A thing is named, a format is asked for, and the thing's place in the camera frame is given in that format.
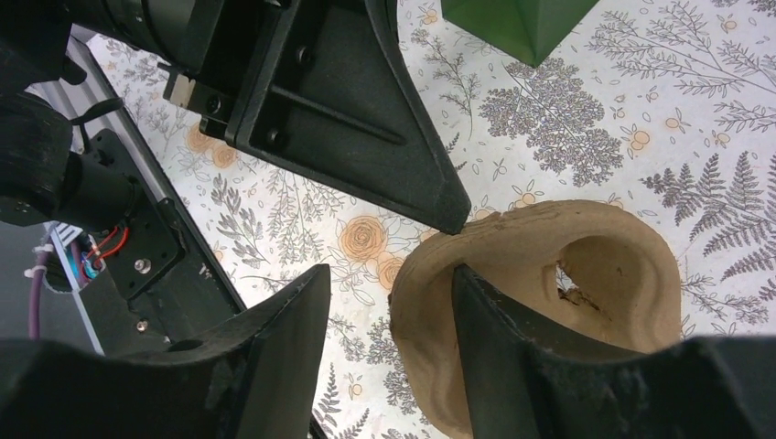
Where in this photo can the floral table mat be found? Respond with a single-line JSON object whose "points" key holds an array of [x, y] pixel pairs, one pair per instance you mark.
{"points": [[665, 109]]}

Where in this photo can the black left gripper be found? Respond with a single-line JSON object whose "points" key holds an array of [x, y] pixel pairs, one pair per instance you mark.
{"points": [[209, 42]]}

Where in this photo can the cardboard cup carrier tray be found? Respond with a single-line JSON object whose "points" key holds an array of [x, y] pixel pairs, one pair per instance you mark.
{"points": [[594, 268]]}

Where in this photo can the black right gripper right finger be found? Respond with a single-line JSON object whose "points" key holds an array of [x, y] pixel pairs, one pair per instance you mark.
{"points": [[527, 376]]}

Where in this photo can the green paper bag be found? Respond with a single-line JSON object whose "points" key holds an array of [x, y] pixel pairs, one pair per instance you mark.
{"points": [[527, 30]]}

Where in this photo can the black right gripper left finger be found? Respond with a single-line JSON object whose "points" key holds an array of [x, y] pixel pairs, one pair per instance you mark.
{"points": [[252, 376]]}

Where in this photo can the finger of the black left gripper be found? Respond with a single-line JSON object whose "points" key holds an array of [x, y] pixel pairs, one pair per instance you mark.
{"points": [[327, 95]]}

